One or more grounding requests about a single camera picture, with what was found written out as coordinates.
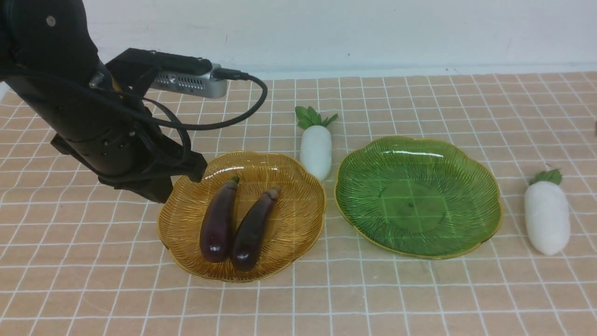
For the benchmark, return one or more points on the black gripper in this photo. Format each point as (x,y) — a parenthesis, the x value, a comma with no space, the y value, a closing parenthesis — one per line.
(104,133)

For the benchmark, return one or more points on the dark purple eggplant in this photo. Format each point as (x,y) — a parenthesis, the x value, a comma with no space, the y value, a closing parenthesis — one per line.
(217,227)

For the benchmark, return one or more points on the white radish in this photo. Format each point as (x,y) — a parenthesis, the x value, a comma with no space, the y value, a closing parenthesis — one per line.
(547,213)
(315,153)

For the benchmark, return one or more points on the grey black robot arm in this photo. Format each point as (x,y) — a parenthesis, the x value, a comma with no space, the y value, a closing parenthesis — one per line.
(50,39)

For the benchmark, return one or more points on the amber glass plate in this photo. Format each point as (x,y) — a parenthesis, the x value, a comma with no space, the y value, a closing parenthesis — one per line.
(295,223)

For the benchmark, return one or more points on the green glass plate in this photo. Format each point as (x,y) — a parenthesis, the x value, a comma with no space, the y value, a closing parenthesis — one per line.
(418,197)

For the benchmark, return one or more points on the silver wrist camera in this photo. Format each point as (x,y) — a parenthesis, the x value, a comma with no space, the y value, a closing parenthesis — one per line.
(182,74)

